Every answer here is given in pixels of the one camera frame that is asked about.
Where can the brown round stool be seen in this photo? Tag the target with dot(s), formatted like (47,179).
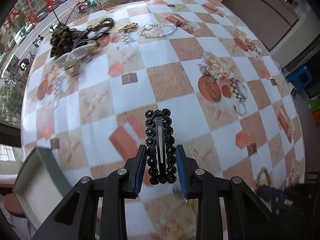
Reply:
(12,202)

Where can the beige cabinets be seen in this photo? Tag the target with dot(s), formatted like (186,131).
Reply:
(262,10)

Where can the blue plastic stool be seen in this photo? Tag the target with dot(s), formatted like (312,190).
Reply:
(300,76)

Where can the white box with green rim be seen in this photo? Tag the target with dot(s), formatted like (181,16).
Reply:
(35,192)

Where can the black beaded snap hair clip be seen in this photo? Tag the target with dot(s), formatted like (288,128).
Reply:
(160,127)

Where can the small dark clip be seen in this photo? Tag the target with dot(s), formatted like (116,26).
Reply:
(178,23)

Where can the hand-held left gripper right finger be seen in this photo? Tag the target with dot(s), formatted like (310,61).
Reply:
(181,175)

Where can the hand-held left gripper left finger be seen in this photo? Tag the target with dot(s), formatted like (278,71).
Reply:
(138,175)

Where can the dark braided hair accessory pile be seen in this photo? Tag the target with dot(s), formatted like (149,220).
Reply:
(61,38)

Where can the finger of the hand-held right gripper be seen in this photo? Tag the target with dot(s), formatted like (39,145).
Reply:
(280,200)

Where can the checkered printed tablecloth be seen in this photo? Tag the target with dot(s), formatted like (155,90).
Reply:
(175,62)

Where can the gold brooch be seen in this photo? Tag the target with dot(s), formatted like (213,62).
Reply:
(128,26)

